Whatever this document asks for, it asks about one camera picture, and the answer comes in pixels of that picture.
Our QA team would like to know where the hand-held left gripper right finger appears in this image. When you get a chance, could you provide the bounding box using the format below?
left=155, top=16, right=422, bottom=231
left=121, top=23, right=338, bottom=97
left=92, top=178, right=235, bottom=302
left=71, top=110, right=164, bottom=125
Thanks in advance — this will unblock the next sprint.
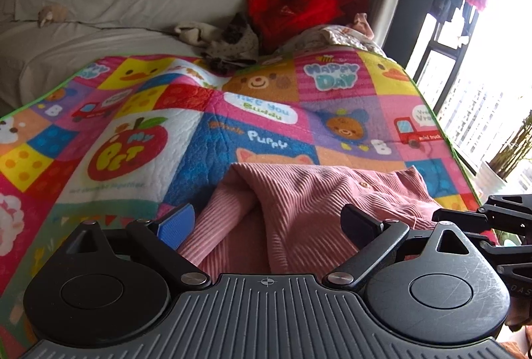
left=322, top=203, right=472, bottom=293

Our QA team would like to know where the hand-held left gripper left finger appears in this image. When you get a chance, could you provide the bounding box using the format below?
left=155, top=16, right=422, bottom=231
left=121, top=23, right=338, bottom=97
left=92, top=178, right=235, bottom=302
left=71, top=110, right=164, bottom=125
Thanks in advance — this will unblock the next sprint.
left=66, top=203, right=213, bottom=290

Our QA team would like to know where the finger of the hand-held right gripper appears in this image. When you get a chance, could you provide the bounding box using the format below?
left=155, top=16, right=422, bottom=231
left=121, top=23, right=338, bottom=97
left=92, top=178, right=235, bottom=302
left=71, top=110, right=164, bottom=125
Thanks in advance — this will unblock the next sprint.
left=432, top=209, right=532, bottom=234
left=478, top=195, right=532, bottom=215

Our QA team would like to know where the pink ribbed sweater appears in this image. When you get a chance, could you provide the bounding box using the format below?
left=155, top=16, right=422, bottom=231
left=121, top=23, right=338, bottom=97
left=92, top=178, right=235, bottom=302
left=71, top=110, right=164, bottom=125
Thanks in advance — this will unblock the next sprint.
left=179, top=163, right=495, bottom=274

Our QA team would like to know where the white plant pot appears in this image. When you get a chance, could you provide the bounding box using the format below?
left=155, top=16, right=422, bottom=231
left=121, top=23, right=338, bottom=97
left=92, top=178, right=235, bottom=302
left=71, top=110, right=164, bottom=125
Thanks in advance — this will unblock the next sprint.
left=474, top=161, right=508, bottom=197

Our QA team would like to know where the green stalk plant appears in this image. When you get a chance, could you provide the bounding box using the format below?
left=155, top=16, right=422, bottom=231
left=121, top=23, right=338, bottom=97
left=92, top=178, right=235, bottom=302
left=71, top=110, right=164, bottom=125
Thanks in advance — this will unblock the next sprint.
left=490, top=111, right=532, bottom=181

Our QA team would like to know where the colourful printed play mat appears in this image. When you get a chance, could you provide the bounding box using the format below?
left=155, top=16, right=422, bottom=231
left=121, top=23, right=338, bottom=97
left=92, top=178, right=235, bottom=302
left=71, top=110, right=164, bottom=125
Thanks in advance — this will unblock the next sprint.
left=0, top=49, right=485, bottom=353

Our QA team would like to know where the floral white cloth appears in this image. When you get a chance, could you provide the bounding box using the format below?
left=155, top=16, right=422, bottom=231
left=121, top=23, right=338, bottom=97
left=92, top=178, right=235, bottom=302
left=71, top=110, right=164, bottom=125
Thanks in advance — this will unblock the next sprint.
left=278, top=24, right=391, bottom=58

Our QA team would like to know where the beige cloth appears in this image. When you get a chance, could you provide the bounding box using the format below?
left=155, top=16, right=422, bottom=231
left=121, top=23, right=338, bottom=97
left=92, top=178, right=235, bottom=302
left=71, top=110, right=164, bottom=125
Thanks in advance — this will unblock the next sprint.
left=174, top=22, right=221, bottom=48

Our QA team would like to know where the grey dotted cloth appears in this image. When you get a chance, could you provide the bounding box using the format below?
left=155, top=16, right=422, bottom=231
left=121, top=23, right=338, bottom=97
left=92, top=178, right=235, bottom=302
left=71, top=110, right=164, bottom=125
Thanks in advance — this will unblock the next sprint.
left=203, top=14, right=260, bottom=71

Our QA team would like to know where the small pink garment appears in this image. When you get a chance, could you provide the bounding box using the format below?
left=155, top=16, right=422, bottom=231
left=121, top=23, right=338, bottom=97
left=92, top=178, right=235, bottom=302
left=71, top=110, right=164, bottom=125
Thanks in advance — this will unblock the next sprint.
left=353, top=13, right=375, bottom=39

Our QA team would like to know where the sofa with grey cover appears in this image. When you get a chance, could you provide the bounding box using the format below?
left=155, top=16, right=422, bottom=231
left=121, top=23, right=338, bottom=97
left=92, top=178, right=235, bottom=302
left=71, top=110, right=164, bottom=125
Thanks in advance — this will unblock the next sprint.
left=0, top=0, right=412, bottom=108

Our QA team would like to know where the red jacket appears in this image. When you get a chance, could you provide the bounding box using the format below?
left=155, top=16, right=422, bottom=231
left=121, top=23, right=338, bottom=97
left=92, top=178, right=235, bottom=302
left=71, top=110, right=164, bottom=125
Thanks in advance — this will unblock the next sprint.
left=245, top=0, right=370, bottom=54

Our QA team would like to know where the beige plush toy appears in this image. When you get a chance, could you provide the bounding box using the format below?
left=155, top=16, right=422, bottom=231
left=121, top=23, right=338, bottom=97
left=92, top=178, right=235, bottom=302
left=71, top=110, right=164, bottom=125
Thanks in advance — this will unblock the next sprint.
left=37, top=5, right=68, bottom=28

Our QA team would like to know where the black window frame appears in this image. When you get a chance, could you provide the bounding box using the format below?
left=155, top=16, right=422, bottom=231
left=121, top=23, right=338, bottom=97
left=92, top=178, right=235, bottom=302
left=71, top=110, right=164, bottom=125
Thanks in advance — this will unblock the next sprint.
left=405, top=0, right=532, bottom=177

